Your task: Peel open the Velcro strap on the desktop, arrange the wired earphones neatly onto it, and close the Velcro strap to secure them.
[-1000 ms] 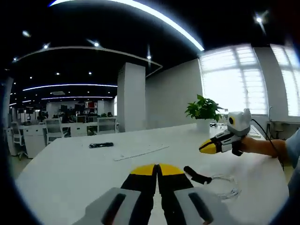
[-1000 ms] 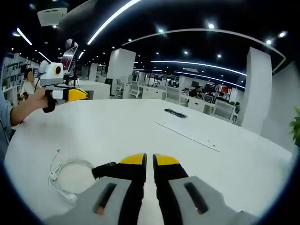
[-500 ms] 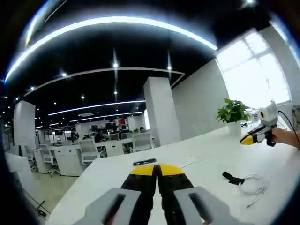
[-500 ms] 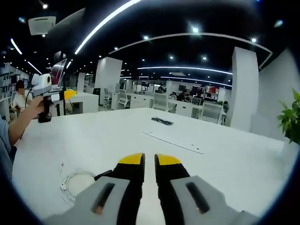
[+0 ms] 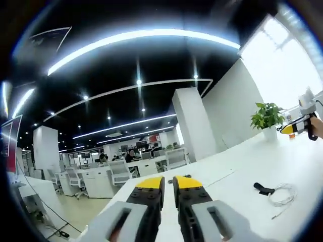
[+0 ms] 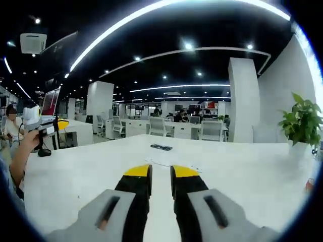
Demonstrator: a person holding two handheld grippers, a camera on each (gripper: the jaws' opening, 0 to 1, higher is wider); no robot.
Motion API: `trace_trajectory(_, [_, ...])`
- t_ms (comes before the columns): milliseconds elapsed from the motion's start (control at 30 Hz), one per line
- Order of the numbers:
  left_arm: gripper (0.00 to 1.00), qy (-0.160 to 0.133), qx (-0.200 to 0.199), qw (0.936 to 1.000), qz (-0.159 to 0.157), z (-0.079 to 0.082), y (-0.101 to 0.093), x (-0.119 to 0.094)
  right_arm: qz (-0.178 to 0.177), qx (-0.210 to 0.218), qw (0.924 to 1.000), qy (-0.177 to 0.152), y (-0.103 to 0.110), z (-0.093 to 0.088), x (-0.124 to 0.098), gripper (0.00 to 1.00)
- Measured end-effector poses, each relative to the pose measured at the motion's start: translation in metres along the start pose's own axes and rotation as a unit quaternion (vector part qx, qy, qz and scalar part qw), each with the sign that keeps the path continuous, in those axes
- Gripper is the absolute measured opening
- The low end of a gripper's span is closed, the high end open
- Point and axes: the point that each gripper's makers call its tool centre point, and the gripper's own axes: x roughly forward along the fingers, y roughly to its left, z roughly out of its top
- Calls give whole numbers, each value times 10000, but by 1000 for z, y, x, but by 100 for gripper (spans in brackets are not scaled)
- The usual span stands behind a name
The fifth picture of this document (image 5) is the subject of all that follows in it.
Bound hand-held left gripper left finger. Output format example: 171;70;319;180
85;175;166;242

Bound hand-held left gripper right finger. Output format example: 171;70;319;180
172;174;253;242

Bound white wired earphones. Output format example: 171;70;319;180
267;183;298;220

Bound black Velcro strap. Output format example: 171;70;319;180
253;181;276;196

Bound white desktop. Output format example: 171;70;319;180
75;126;323;242

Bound person's right hand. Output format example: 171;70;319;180
312;116;323;139

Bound black power strip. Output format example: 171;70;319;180
168;173;192;183

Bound green potted plant white pot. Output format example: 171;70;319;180
250;102;286;142

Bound white mesh office chair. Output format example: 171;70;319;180
109;160;132;186
165;148;189;170
47;168;63;194
66;167;88;200

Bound large bright window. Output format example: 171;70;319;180
238;14;323;109

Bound row of white office desks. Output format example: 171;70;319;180
58;156;167;199

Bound straight ceiling light strip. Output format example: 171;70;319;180
73;113;177;140
96;126;175;145

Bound white counter desk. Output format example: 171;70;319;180
10;173;84;233

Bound red-screen monitor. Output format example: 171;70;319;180
0;114;23;174

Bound curved ceiling light strip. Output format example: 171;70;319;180
47;29;242;77

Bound thin black floor cable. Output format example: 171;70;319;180
17;160;82;233

